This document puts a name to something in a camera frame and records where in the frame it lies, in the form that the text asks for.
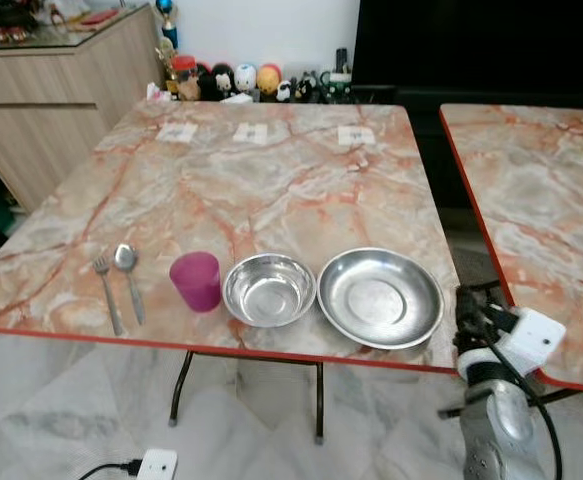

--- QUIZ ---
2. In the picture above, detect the large steel plate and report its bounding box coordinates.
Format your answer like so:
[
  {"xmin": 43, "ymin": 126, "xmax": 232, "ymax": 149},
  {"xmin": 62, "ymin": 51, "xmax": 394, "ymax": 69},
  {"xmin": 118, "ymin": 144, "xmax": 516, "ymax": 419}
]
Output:
[{"xmin": 317, "ymin": 247, "xmax": 445, "ymax": 351}]

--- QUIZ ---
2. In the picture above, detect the empty marble folding table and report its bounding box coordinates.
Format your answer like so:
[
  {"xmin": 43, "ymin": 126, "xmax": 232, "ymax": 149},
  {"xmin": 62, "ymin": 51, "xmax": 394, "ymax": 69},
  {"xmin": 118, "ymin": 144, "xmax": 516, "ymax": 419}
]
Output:
[{"xmin": 439, "ymin": 103, "xmax": 583, "ymax": 393}]

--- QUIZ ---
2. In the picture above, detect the black metal table leg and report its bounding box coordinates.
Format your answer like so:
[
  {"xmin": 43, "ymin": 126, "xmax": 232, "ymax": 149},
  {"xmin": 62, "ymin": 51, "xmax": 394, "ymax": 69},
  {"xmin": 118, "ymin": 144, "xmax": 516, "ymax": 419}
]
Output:
[
  {"xmin": 313, "ymin": 362, "xmax": 327, "ymax": 445},
  {"xmin": 168, "ymin": 350, "xmax": 195, "ymax": 428}
]

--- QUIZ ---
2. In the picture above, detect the small steel bowl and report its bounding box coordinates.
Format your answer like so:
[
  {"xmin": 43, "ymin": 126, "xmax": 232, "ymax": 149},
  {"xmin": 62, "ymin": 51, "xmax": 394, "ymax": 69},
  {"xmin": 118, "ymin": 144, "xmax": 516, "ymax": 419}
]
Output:
[{"xmin": 222, "ymin": 253, "xmax": 318, "ymax": 329}]

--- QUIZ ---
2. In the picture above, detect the white paper tag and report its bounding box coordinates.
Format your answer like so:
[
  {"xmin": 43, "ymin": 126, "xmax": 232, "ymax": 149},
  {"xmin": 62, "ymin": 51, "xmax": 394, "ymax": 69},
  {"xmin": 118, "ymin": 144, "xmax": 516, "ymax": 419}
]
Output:
[
  {"xmin": 156, "ymin": 123, "xmax": 198, "ymax": 144},
  {"xmin": 233, "ymin": 124, "xmax": 271, "ymax": 145},
  {"xmin": 337, "ymin": 126, "xmax": 376, "ymax": 147}
]

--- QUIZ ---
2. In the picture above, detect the marble folding table with dishes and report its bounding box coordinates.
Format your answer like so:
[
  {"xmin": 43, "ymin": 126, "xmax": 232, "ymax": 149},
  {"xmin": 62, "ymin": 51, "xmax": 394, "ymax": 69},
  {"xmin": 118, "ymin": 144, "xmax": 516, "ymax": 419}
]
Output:
[{"xmin": 0, "ymin": 100, "xmax": 463, "ymax": 375}]

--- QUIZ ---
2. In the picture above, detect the green white mug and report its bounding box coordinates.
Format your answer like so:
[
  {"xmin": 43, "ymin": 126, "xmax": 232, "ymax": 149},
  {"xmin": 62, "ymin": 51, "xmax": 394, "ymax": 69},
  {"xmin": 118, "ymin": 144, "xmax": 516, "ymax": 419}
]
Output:
[{"xmin": 328, "ymin": 66, "xmax": 354, "ymax": 103}]

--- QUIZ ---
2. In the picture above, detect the black television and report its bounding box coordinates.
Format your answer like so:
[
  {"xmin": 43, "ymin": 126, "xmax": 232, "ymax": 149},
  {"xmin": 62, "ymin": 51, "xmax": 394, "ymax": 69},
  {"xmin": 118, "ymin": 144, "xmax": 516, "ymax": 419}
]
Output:
[{"xmin": 351, "ymin": 0, "xmax": 583, "ymax": 108}]

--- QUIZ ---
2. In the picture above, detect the purple plastic cup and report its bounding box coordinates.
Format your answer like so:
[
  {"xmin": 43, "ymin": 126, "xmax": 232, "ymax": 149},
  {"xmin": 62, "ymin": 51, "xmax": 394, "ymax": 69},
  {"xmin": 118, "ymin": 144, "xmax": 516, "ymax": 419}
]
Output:
[{"xmin": 169, "ymin": 251, "xmax": 223, "ymax": 313}]

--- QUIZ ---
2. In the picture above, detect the yellow red figurine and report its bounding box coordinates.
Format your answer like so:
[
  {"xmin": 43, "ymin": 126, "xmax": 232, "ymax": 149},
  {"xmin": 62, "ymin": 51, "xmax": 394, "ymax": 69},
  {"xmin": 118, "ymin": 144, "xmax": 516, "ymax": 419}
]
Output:
[{"xmin": 256, "ymin": 63, "xmax": 283, "ymax": 99}]

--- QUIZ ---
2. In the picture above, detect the white round figurine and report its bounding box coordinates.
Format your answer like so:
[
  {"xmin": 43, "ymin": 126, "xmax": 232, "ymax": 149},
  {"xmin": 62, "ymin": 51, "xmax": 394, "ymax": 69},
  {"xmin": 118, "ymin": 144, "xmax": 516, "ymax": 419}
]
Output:
[{"xmin": 234, "ymin": 64, "xmax": 258, "ymax": 97}]

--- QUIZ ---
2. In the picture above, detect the black mouse figurine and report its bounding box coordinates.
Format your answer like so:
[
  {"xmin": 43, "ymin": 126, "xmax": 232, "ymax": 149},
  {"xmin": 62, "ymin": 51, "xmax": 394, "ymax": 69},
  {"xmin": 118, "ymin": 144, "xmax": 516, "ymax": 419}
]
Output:
[{"xmin": 199, "ymin": 63, "xmax": 236, "ymax": 102}]

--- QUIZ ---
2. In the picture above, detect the steel spoon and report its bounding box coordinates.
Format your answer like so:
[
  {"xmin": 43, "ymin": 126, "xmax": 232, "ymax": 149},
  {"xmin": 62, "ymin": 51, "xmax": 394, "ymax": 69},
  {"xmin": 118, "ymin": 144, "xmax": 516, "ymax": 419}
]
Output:
[{"xmin": 113, "ymin": 243, "xmax": 147, "ymax": 327}]

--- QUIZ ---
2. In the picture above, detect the white power strip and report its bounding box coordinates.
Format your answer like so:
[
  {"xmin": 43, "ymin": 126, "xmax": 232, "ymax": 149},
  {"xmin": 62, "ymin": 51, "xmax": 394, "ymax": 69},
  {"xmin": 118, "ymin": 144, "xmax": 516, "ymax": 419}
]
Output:
[{"xmin": 135, "ymin": 449, "xmax": 179, "ymax": 480}]

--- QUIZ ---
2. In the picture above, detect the steel fork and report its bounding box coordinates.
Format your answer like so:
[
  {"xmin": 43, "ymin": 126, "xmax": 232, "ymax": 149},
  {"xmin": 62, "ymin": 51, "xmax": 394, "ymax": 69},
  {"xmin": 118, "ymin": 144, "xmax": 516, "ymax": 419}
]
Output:
[{"xmin": 92, "ymin": 255, "xmax": 126, "ymax": 338}]

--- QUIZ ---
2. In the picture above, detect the red lid toy jar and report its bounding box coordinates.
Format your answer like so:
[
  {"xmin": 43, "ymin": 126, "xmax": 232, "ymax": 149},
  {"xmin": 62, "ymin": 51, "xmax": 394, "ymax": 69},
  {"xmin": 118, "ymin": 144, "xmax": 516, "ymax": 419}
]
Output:
[{"xmin": 170, "ymin": 55, "xmax": 201, "ymax": 102}]

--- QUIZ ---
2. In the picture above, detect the blue trophy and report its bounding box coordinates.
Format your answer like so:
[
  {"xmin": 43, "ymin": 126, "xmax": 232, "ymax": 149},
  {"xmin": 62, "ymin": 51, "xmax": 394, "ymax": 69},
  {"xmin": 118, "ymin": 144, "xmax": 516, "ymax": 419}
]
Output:
[{"xmin": 156, "ymin": 0, "xmax": 181, "ymax": 49}]

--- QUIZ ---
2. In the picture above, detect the wooden cabinet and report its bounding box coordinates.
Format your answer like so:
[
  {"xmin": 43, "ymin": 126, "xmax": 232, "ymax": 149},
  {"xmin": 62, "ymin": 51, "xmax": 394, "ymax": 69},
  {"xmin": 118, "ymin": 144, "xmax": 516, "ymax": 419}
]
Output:
[{"xmin": 0, "ymin": 5, "xmax": 165, "ymax": 213}]

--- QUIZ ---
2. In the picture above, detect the red tray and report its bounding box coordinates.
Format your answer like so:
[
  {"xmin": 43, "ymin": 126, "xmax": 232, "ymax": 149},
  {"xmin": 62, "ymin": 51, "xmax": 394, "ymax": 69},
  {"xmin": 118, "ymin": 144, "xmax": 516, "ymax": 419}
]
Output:
[{"xmin": 71, "ymin": 8, "xmax": 120, "ymax": 28}]

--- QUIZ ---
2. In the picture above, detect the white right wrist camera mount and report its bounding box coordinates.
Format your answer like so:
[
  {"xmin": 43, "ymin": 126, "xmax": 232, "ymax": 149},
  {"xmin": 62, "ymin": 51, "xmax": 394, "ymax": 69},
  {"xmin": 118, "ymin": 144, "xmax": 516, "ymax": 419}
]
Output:
[{"xmin": 489, "ymin": 308, "xmax": 568, "ymax": 377}]

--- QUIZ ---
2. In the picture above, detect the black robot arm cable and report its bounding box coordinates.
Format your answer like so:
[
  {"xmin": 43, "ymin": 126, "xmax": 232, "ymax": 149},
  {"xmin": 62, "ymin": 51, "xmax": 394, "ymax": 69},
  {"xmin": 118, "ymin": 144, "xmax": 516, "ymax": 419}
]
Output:
[{"xmin": 481, "ymin": 335, "xmax": 565, "ymax": 480}]

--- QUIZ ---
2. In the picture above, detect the black metal table frame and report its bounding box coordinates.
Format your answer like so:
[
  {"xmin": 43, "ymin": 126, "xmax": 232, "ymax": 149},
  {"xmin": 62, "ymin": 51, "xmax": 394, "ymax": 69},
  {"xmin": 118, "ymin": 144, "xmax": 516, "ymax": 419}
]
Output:
[{"xmin": 437, "ymin": 385, "xmax": 583, "ymax": 419}]

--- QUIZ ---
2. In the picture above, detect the black power cable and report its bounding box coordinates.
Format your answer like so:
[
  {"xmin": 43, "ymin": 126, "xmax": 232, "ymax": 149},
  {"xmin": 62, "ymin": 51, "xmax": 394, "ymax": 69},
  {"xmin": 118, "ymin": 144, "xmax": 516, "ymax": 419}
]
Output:
[{"xmin": 77, "ymin": 458, "xmax": 144, "ymax": 480}]

